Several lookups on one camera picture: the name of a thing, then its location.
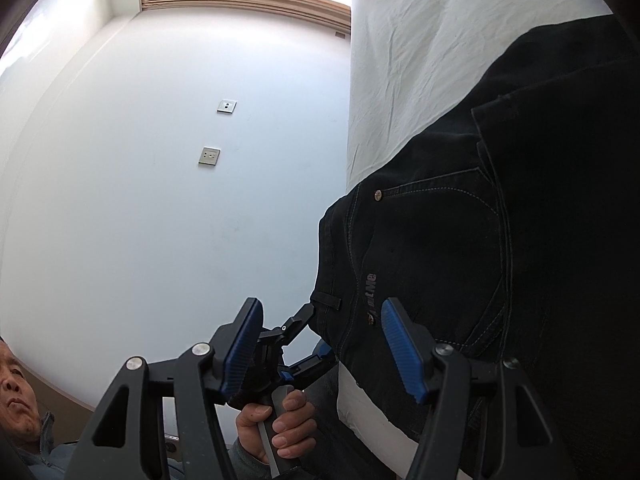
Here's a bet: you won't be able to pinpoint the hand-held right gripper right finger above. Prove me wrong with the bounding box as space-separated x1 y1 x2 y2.
381 297 566 480

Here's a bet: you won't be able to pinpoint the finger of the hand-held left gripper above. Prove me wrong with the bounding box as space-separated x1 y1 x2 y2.
259 302 317 347
279 341 337 387

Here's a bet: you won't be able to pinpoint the person's face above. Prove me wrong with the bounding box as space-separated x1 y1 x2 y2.
0 337 43 446

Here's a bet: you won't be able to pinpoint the person's left hand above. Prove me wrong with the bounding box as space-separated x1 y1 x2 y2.
235 389 317 465

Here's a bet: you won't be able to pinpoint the person's left forearm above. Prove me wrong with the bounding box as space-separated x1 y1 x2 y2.
227 437 301 480

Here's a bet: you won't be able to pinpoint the black pants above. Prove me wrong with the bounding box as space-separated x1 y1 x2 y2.
310 12 640 480

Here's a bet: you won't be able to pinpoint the person's grey jacket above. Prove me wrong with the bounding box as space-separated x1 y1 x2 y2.
22 412 186 480

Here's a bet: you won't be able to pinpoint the tan curtain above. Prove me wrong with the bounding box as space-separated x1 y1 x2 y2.
140 0 352 33

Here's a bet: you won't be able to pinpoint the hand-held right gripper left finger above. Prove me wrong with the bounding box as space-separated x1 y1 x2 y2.
72 297 265 480

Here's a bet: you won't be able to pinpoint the bed with white sheet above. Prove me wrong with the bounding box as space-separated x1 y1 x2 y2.
337 0 621 461

